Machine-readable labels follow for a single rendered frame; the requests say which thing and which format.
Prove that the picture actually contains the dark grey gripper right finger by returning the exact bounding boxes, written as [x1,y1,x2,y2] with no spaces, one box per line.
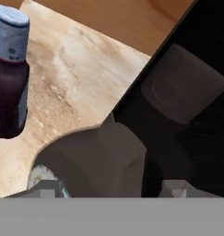
[159,179,221,199]

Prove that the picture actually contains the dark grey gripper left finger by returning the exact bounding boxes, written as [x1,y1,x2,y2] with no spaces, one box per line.
[5,179,67,199]

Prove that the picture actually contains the white and teal bottle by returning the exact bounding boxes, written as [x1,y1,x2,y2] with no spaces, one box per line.
[26,163,72,199]

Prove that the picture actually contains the dark red bottle white cap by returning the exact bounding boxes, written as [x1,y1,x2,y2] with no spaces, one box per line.
[0,4,30,140]

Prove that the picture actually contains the black hob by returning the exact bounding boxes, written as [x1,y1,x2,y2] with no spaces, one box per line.
[111,0,224,199]

